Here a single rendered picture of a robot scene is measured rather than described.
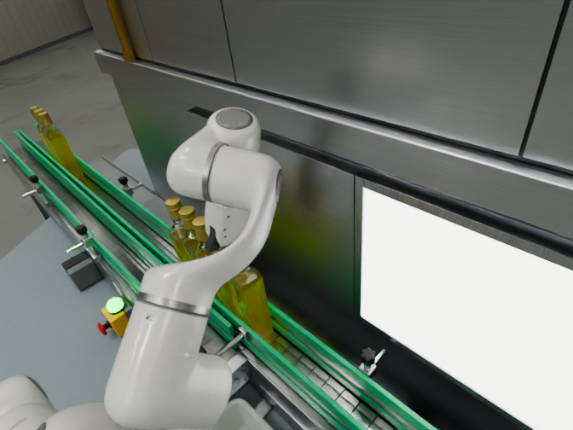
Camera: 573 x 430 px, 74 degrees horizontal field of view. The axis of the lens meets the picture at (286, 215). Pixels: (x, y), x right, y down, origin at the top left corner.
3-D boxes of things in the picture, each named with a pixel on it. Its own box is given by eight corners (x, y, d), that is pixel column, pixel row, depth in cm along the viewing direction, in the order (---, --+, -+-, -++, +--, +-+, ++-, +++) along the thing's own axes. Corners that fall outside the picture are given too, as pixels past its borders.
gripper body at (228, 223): (244, 159, 65) (244, 205, 73) (193, 186, 59) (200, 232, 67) (274, 182, 61) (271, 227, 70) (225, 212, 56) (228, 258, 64)
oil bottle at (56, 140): (84, 176, 160) (52, 112, 143) (71, 182, 157) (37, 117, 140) (79, 171, 163) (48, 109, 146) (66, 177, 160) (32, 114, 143)
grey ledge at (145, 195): (239, 270, 119) (231, 243, 113) (216, 286, 115) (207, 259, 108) (112, 176, 177) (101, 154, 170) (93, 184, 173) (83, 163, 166)
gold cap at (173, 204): (181, 221, 87) (176, 206, 84) (167, 219, 88) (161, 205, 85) (188, 212, 89) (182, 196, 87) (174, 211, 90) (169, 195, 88)
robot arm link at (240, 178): (152, 301, 48) (200, 154, 54) (249, 326, 47) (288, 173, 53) (123, 296, 40) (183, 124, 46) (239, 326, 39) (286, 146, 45)
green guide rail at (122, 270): (212, 368, 82) (204, 347, 77) (209, 372, 82) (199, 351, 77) (7, 150, 188) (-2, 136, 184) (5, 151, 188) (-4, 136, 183)
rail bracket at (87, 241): (106, 260, 116) (87, 227, 107) (82, 274, 112) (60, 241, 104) (100, 255, 118) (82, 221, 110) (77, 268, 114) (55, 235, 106)
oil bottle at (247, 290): (274, 331, 89) (262, 266, 76) (257, 348, 86) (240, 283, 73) (258, 318, 92) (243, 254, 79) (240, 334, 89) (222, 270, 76)
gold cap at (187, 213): (202, 223, 85) (197, 208, 82) (189, 232, 83) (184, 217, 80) (193, 218, 87) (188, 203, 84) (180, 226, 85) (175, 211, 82)
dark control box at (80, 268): (104, 278, 128) (94, 260, 123) (80, 293, 124) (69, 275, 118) (94, 267, 133) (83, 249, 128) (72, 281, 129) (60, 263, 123)
